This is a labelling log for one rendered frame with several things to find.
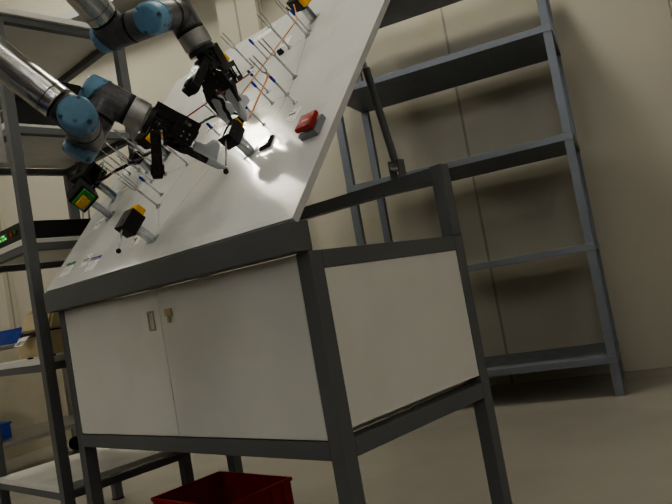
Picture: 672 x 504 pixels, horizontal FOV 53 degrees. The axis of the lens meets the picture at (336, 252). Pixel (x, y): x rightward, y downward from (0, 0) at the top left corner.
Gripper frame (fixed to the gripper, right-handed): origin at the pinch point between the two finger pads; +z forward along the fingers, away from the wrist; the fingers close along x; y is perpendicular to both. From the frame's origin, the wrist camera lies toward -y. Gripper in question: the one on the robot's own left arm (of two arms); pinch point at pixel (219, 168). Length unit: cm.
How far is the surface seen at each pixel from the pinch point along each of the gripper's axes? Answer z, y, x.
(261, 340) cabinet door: 24.0, -28.8, -22.2
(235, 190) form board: 5.9, -3.1, -0.1
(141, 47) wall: -57, 30, 370
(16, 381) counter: -26, -209, 294
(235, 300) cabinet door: 16.1, -24.9, -13.9
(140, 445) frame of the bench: 18, -81, 16
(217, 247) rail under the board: 6.6, -15.5, -13.8
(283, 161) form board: 11.4, 8.9, -9.4
